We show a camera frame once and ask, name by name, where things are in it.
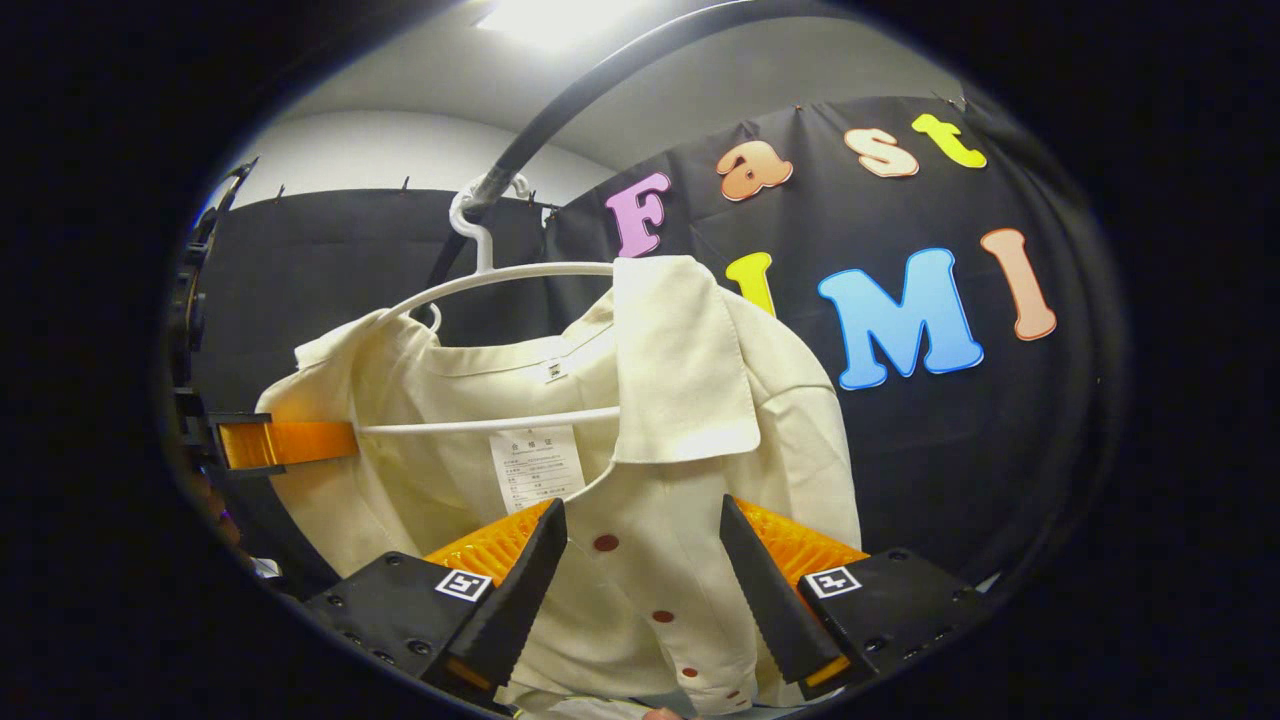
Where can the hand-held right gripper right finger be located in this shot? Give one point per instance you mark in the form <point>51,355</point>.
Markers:
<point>765,590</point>

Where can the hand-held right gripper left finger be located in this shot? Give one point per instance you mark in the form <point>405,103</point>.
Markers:
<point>525,590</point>

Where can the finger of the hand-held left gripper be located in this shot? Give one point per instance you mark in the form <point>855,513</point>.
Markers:
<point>290,443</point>

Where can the cream button shirt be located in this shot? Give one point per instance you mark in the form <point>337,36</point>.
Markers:
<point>680,400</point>

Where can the large white clothes hanger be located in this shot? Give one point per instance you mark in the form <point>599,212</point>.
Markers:
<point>500,275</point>

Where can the black clothes rack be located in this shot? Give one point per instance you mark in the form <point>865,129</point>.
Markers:
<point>560,110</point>

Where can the black backdrop cloth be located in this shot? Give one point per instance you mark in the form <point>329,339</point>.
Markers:
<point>950,450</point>

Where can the large ceiling light panel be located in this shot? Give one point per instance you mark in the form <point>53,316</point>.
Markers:
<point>555,20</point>

